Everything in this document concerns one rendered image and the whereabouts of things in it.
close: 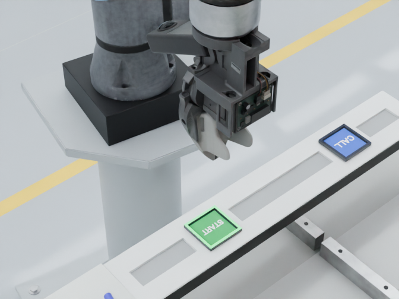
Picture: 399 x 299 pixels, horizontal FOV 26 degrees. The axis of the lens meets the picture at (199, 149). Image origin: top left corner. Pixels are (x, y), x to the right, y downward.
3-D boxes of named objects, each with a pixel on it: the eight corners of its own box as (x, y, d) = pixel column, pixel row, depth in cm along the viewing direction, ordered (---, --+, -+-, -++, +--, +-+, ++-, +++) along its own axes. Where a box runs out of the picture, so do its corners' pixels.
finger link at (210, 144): (220, 190, 103) (221, 133, 97) (188, 164, 106) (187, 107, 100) (239, 178, 105) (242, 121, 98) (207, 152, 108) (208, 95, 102)
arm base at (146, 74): (75, 72, 154) (67, 24, 148) (144, 42, 161) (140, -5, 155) (121, 112, 145) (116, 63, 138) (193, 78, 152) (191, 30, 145)
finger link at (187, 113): (187, 147, 102) (186, 89, 96) (179, 140, 102) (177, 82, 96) (217, 129, 104) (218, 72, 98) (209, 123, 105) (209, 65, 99)
